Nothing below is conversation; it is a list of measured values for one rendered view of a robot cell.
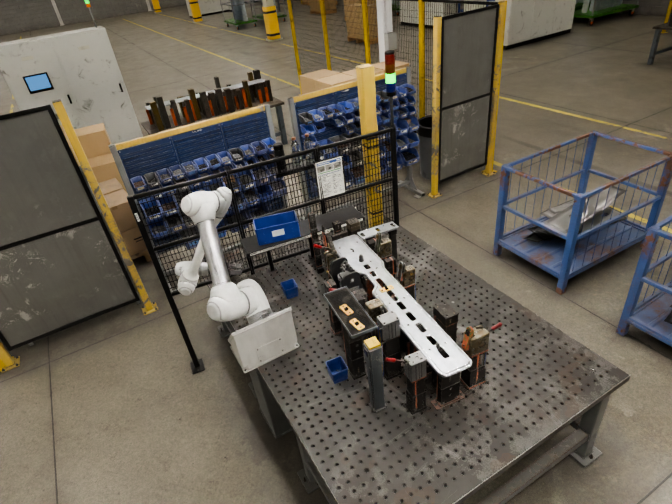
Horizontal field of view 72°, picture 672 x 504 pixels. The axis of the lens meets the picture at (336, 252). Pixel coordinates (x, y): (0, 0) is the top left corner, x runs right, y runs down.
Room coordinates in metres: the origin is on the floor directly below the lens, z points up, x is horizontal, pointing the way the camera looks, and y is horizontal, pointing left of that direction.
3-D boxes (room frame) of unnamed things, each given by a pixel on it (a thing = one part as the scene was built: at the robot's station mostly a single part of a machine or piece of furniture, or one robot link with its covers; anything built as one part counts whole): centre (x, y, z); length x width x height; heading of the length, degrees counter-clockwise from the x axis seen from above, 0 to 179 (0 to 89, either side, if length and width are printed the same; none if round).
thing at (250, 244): (2.91, 0.22, 1.02); 0.90 x 0.22 x 0.03; 109
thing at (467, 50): (5.26, -1.71, 1.00); 1.04 x 0.14 x 2.00; 116
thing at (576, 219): (3.57, -2.25, 0.47); 1.20 x 0.80 x 0.95; 115
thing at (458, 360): (2.11, -0.28, 1.00); 1.38 x 0.22 x 0.02; 19
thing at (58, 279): (3.27, 2.38, 1.00); 1.34 x 0.14 x 2.00; 116
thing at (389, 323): (1.76, -0.22, 0.90); 0.13 x 0.10 x 0.41; 109
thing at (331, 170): (3.12, -0.03, 1.30); 0.23 x 0.02 x 0.31; 109
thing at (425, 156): (5.64, -1.46, 0.36); 0.50 x 0.50 x 0.73
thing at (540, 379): (2.33, -0.15, 0.68); 2.56 x 1.61 x 0.04; 26
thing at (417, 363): (1.51, -0.30, 0.88); 0.11 x 0.10 x 0.36; 109
